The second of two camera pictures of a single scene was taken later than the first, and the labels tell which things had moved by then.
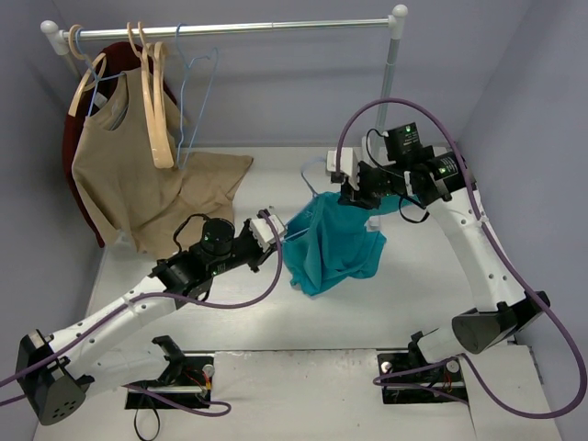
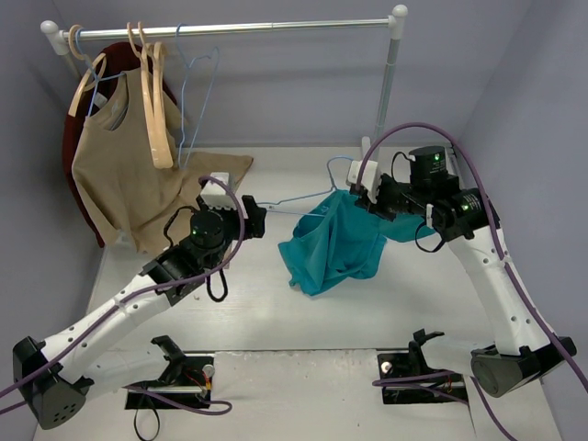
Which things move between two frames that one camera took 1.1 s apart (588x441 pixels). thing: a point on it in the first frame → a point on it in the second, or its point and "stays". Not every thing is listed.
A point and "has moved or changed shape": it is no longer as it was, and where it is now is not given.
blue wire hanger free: x=303 y=207 has moved or changed shape
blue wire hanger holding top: x=93 y=72 stays
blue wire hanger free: x=187 y=66 stays
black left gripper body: x=253 y=243 → x=251 y=217
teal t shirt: x=327 y=242 has moved or changed shape
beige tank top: x=118 y=176 stays
